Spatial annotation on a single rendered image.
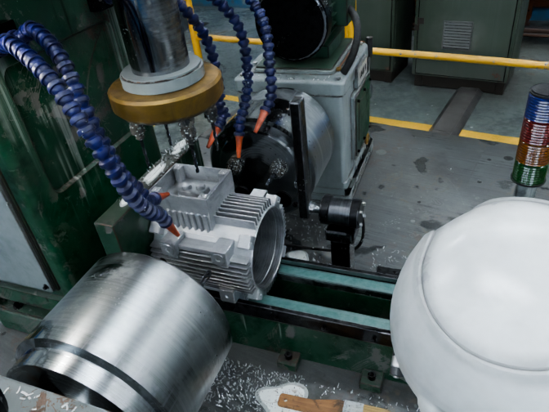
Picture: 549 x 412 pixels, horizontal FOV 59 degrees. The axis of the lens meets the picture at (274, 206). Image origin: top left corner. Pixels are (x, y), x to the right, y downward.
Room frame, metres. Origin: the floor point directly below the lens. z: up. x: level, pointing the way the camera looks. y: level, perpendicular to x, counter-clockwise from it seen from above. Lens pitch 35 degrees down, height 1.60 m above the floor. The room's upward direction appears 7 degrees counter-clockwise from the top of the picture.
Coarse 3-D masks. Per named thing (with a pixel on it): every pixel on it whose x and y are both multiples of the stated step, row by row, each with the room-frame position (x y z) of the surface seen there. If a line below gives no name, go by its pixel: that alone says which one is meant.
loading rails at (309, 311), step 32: (288, 288) 0.71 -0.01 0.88; (320, 288) 0.69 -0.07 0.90; (352, 288) 0.66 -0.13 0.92; (384, 288) 0.65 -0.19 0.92; (256, 320) 0.64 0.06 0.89; (288, 320) 0.61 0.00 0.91; (320, 320) 0.58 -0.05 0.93; (352, 320) 0.58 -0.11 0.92; (384, 320) 0.57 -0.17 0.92; (288, 352) 0.60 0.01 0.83; (320, 352) 0.58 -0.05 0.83; (352, 352) 0.56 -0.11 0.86; (384, 352) 0.53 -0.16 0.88
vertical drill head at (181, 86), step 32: (128, 0) 0.71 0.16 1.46; (160, 0) 0.72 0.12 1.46; (128, 32) 0.72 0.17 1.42; (160, 32) 0.71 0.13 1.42; (160, 64) 0.71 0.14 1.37; (192, 64) 0.74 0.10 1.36; (128, 96) 0.70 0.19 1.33; (160, 96) 0.68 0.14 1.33; (192, 96) 0.68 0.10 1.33; (192, 128) 0.69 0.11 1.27
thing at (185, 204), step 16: (176, 176) 0.80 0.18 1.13; (192, 176) 0.80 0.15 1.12; (208, 176) 0.79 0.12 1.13; (224, 176) 0.75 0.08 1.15; (160, 192) 0.72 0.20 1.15; (176, 192) 0.76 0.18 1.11; (192, 192) 0.74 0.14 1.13; (208, 192) 0.75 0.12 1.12; (224, 192) 0.74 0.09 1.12; (176, 208) 0.71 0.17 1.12; (192, 208) 0.70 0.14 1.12; (208, 208) 0.68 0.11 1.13; (176, 224) 0.71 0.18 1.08; (192, 224) 0.70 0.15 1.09; (208, 224) 0.68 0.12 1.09
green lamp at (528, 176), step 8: (520, 168) 0.77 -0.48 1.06; (528, 168) 0.76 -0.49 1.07; (536, 168) 0.75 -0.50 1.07; (544, 168) 0.75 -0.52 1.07; (512, 176) 0.79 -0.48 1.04; (520, 176) 0.77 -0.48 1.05; (528, 176) 0.76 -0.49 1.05; (536, 176) 0.75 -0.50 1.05; (544, 176) 0.76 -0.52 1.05; (528, 184) 0.76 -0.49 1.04; (536, 184) 0.75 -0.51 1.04
